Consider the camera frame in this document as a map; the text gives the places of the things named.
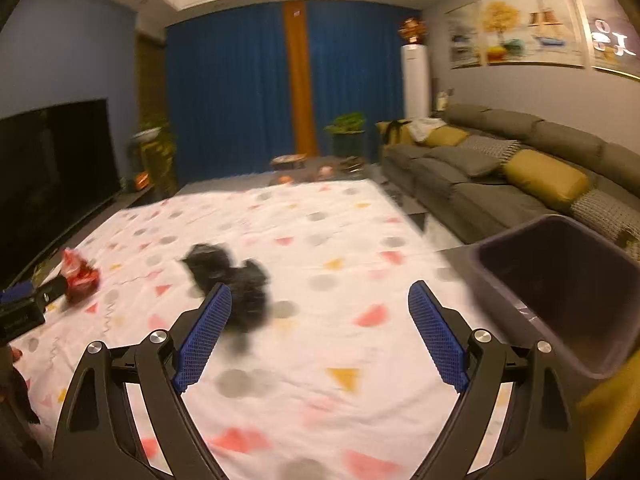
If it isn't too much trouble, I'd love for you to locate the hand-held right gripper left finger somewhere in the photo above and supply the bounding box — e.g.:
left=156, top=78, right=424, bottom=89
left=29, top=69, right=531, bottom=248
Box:
left=50, top=281, right=236, bottom=480

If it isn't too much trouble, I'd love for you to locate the large yellow cushion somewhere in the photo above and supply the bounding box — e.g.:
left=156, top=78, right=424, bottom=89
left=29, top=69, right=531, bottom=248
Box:
left=575, top=367, right=640, bottom=479

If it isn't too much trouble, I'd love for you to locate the yellow black bag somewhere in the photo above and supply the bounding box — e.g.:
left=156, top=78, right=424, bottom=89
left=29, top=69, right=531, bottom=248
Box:
left=375, top=119, right=412, bottom=147

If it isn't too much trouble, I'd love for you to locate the red snack packet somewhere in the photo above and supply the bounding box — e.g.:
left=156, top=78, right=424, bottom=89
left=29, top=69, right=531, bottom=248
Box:
left=60, top=248, right=102, bottom=305

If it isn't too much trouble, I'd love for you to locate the blue curtain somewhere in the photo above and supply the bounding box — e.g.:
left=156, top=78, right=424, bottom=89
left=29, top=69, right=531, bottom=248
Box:
left=165, top=2, right=299, bottom=187
left=305, top=0, right=422, bottom=162

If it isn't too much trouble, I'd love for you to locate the golden red ornament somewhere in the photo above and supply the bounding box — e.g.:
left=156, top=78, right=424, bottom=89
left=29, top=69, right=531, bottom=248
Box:
left=397, top=17, right=429, bottom=46

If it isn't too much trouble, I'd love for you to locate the dark television stand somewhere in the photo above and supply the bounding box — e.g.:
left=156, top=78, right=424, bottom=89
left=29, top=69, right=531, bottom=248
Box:
left=27, top=182, right=157, bottom=283

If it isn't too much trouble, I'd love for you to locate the long yellow pillow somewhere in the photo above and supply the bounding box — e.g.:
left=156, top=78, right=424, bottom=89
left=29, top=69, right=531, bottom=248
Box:
left=501, top=149, right=592, bottom=212

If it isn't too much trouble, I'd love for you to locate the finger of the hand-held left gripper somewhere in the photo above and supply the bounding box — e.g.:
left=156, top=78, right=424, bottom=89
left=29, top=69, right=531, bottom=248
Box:
left=0, top=275, right=70, bottom=308

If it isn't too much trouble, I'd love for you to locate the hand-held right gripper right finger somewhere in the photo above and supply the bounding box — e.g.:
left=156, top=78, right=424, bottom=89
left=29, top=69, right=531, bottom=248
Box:
left=407, top=280, right=588, bottom=480

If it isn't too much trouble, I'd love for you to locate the orange curtain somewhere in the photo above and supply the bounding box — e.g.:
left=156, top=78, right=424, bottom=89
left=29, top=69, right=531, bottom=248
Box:
left=282, top=0, right=319, bottom=157

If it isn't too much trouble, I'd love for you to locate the wide tree sailboat painting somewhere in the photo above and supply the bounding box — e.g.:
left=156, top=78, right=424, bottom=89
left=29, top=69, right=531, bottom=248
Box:
left=478, top=0, right=586, bottom=67

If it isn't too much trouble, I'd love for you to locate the small framed harbour painting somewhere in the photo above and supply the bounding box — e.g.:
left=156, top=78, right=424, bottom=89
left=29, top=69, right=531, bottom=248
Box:
left=444, top=2, right=484, bottom=70

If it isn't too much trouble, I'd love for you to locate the white cloth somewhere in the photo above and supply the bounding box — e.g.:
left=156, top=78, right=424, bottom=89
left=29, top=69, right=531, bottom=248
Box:
left=408, top=117, right=447, bottom=142

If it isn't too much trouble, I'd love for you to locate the grey checked pillow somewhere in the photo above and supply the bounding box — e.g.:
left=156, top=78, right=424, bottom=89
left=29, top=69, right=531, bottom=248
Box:
left=462, top=136, right=522, bottom=162

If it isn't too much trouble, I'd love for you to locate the small yellow pillow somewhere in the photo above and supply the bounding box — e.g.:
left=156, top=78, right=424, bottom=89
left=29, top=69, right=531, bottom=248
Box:
left=424, top=127, right=469, bottom=149

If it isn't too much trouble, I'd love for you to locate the grey sofa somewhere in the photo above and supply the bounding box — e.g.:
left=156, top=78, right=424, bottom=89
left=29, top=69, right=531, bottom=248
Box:
left=376, top=104, right=640, bottom=261

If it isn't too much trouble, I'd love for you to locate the white standing air conditioner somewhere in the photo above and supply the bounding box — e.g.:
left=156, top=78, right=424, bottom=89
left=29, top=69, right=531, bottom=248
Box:
left=401, top=43, right=432, bottom=120

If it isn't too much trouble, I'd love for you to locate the plain grey pillow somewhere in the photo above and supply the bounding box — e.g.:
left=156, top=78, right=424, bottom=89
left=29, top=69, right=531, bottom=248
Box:
left=429, top=147, right=497, bottom=177

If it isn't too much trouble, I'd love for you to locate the black cloth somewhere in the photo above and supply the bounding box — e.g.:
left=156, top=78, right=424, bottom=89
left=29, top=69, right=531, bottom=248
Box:
left=179, top=242, right=272, bottom=357

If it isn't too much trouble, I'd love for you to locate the black flat television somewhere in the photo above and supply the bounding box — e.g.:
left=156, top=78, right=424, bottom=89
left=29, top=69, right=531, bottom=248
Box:
left=0, top=98, right=124, bottom=287

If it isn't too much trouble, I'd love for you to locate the purple framed painting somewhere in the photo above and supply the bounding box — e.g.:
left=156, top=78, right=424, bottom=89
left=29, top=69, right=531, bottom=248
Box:
left=570, top=0, right=640, bottom=82

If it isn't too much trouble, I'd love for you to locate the black white houndstooth pillow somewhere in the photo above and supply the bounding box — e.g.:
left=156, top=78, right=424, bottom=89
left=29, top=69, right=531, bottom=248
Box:
left=569, top=189, right=640, bottom=257

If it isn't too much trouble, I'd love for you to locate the person's left forearm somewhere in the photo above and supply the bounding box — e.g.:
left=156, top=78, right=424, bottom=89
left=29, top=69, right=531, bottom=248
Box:
left=0, top=360, right=47, bottom=469

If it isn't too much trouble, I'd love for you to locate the potted green plant dark pot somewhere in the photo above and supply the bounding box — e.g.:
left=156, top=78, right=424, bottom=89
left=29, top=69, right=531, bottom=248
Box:
left=323, top=112, right=367, bottom=157

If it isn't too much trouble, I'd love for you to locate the dark plastic trash bin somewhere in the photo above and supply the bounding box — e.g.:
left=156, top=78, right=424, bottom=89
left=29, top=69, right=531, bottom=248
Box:
left=469, top=214, right=640, bottom=380

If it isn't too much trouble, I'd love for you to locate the printed white bed sheet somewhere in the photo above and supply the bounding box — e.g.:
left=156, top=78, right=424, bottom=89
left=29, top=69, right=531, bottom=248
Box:
left=7, top=179, right=507, bottom=480

